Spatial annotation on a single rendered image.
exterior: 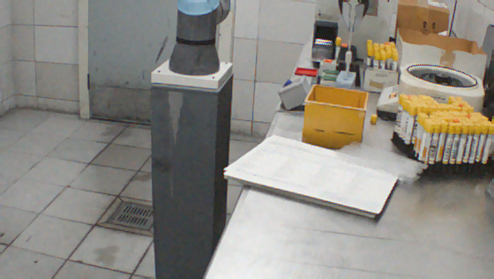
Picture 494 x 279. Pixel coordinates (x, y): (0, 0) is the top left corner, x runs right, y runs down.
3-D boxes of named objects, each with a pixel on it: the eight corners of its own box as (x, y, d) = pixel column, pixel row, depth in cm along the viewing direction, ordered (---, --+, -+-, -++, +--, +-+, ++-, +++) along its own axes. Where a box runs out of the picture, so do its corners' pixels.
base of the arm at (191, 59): (159, 71, 163) (160, 37, 159) (183, 59, 176) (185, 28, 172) (205, 79, 158) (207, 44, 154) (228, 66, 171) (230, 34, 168)
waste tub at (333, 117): (309, 124, 138) (313, 84, 135) (363, 131, 136) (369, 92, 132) (300, 144, 126) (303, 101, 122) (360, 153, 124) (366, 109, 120)
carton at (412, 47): (391, 68, 196) (396, 26, 190) (467, 79, 192) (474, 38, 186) (395, 87, 173) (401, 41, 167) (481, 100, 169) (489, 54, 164)
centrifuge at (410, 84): (383, 94, 165) (388, 55, 160) (478, 113, 157) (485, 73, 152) (372, 120, 144) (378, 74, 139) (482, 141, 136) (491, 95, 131)
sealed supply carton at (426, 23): (395, 32, 262) (399, -6, 255) (442, 40, 257) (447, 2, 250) (392, 44, 234) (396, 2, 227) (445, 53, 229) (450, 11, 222)
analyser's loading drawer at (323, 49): (315, 47, 206) (317, 33, 204) (333, 49, 205) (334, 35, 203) (310, 60, 187) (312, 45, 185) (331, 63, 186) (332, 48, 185)
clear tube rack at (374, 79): (362, 72, 186) (364, 52, 183) (392, 77, 185) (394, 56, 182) (363, 90, 167) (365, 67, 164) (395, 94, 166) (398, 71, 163)
